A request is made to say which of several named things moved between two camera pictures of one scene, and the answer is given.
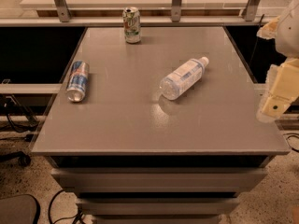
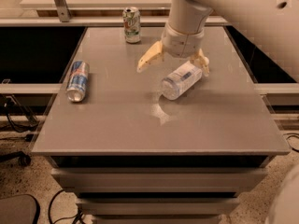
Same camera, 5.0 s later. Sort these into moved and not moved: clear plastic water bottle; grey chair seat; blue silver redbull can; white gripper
Moved: white gripper
Not moved: blue silver redbull can; clear plastic water bottle; grey chair seat
